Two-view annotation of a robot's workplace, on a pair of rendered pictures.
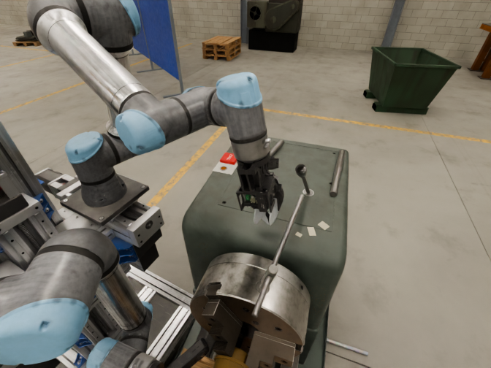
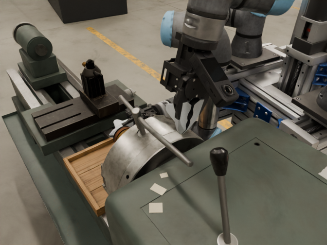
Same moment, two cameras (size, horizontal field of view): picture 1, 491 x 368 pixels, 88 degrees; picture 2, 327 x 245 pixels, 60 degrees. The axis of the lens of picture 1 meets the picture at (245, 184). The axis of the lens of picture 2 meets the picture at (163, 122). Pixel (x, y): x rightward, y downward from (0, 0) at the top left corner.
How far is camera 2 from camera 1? 0.85 m
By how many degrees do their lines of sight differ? 88
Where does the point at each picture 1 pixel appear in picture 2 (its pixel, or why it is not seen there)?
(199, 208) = (256, 124)
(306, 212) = (190, 207)
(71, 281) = (180, 23)
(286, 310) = (118, 146)
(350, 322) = not seen: outside the picture
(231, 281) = (163, 121)
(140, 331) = (195, 128)
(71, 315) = (166, 28)
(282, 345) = not seen: hidden behind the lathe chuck
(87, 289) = not seen: hidden behind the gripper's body
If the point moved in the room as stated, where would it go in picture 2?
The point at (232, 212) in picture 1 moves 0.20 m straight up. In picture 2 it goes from (234, 142) to (249, 69)
